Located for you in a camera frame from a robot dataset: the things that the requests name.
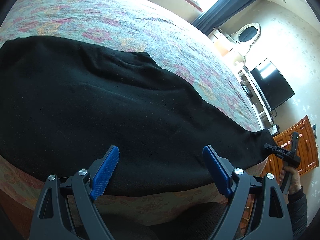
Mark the black flat television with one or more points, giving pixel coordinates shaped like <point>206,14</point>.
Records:
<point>273,85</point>

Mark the black pants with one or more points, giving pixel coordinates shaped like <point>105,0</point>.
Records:
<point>65,102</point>

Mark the floral bedspread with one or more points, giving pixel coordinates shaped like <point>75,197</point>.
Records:
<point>129,25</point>

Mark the dark blue right curtain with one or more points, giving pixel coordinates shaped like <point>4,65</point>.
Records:
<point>219,13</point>

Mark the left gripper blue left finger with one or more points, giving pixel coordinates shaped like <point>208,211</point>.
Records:
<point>101,172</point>

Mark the white dresser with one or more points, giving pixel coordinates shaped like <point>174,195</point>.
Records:
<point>226,48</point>

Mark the person's dark right sleeve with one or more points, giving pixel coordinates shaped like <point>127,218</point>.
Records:
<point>298,208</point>

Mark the oval white framed mirror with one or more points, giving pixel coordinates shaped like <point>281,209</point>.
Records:
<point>248,33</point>

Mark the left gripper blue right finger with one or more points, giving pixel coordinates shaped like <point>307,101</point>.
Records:
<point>220,170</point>

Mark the white tv stand shelf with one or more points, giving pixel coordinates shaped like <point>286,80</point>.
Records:
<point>256,98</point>

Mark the orange wooden cabinet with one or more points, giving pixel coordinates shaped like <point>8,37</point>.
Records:
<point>306,149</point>

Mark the person's right hand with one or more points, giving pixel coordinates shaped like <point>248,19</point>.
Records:
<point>295,185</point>

